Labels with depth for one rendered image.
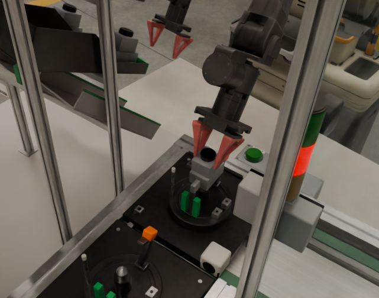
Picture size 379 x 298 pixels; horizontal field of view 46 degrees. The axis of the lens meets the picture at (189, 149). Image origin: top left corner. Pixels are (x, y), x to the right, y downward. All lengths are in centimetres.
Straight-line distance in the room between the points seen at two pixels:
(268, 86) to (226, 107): 81
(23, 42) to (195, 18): 317
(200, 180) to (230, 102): 16
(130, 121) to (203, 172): 23
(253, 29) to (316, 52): 39
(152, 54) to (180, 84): 181
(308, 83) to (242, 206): 27
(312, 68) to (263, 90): 116
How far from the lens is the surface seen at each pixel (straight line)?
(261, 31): 84
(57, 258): 94
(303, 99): 49
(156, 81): 152
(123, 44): 93
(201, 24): 372
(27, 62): 70
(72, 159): 125
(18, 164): 127
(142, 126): 105
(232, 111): 84
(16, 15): 67
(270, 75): 160
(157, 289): 85
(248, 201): 68
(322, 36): 45
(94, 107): 92
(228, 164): 110
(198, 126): 85
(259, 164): 111
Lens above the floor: 173
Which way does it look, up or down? 43 degrees down
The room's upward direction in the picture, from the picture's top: 4 degrees clockwise
